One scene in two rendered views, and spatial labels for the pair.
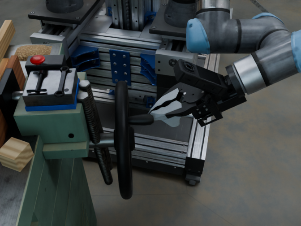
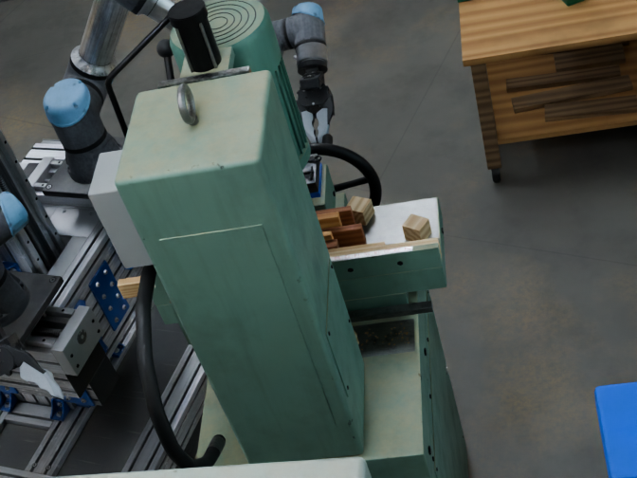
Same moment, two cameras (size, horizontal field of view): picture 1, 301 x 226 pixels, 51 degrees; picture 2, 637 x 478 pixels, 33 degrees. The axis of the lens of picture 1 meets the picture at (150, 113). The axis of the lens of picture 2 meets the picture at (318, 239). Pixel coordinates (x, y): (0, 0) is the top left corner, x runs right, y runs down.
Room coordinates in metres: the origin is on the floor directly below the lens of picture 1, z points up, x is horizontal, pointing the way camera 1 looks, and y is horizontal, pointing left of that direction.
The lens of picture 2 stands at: (-0.07, 1.93, 2.43)
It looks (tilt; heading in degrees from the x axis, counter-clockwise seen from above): 42 degrees down; 289
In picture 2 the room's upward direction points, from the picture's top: 18 degrees counter-clockwise
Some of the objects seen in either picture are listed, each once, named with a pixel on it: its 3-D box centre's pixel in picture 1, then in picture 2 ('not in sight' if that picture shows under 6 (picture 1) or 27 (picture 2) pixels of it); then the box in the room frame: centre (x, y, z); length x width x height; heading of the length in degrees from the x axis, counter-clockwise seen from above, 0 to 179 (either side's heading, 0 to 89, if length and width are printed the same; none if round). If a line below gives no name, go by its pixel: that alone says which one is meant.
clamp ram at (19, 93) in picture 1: (24, 96); not in sight; (0.52, 0.27, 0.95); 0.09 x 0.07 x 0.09; 4
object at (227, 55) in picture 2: not in sight; (202, 56); (0.48, 0.54, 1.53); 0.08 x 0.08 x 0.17; 4
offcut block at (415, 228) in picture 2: not in sight; (416, 229); (0.26, 0.33, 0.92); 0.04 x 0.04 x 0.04; 61
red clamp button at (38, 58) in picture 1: (37, 59); not in sight; (0.55, 0.24, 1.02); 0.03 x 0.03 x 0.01
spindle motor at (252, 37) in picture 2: not in sight; (243, 96); (0.49, 0.40, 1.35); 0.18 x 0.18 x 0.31
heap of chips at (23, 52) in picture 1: (32, 50); not in sight; (0.76, 0.34, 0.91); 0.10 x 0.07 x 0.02; 94
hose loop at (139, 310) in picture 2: not in sight; (182, 370); (0.60, 0.83, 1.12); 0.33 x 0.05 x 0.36; 94
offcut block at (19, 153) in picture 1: (15, 154); (359, 211); (0.38, 0.26, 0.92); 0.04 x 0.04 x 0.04; 68
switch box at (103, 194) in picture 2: not in sight; (129, 209); (0.61, 0.73, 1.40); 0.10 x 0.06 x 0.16; 94
